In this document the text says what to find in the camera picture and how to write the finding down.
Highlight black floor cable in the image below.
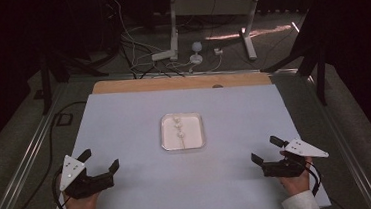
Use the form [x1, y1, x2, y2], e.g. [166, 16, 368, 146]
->
[0, 100, 96, 209]

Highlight white floor cables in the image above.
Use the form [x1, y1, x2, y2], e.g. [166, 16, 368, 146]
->
[110, 0, 225, 81]

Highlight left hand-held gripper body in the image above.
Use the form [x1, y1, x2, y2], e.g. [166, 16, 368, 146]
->
[56, 150, 117, 202]

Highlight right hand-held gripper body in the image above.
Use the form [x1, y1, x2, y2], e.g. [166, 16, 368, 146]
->
[260, 135, 331, 181]

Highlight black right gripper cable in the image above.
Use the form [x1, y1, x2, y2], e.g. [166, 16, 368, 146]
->
[302, 158, 324, 198]

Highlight white round device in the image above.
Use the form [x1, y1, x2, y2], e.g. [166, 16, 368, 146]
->
[188, 41, 205, 66]

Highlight white desk frame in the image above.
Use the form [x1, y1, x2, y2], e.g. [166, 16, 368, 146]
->
[165, 0, 268, 67]

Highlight white power strip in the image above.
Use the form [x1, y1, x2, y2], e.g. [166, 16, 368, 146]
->
[150, 49, 178, 62]

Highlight square metal tray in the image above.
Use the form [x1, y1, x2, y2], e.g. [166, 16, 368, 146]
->
[158, 110, 207, 152]

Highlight black square floor plate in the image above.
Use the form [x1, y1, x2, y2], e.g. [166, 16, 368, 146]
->
[54, 111, 75, 128]

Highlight white table mat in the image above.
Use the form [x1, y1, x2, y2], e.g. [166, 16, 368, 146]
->
[40, 75, 332, 209]

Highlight person's left hand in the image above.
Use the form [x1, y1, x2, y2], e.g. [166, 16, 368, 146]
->
[62, 191, 101, 209]

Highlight aluminium floor rail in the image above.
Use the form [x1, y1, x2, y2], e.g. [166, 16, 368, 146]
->
[305, 69, 371, 209]
[0, 83, 77, 209]

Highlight person's right hand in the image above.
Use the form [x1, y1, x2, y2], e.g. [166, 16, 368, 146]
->
[277, 156, 316, 198]

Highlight black tripod stand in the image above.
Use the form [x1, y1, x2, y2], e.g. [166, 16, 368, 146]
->
[35, 39, 113, 116]
[255, 6, 331, 111]

